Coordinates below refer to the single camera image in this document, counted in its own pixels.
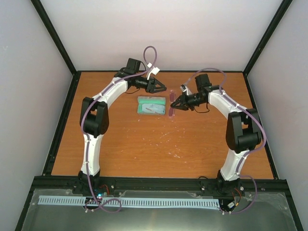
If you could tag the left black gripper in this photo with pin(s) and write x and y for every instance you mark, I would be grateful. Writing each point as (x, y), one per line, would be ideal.
(150, 88)

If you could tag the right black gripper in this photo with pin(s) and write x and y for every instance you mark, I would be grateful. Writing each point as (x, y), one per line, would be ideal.
(181, 99)

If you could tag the pink transparent sunglasses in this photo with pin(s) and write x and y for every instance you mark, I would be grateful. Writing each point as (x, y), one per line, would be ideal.
(172, 97)

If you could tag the grey felt glasses case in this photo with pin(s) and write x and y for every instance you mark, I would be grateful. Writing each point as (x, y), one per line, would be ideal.
(150, 99)

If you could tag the light blue cleaning cloth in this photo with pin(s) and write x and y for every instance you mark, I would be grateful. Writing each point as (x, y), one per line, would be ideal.
(153, 108)

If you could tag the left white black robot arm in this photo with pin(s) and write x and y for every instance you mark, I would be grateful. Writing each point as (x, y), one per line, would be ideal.
(94, 117)

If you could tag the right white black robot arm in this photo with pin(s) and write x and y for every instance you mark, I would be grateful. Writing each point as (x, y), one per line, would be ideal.
(243, 131)

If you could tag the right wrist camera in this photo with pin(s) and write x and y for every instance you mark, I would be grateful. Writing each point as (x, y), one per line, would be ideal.
(185, 90)

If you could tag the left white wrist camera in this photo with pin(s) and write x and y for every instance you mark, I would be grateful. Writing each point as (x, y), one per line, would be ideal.
(152, 70)

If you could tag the light blue slotted cable duct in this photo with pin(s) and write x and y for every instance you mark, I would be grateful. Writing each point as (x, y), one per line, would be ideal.
(133, 202)

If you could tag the metal base plate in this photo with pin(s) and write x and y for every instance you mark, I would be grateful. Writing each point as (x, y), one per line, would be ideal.
(251, 212)

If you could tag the black aluminium frame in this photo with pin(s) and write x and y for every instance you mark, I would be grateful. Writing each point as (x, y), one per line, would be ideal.
(55, 36)

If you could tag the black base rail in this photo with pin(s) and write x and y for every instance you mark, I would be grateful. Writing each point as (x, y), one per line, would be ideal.
(116, 185)

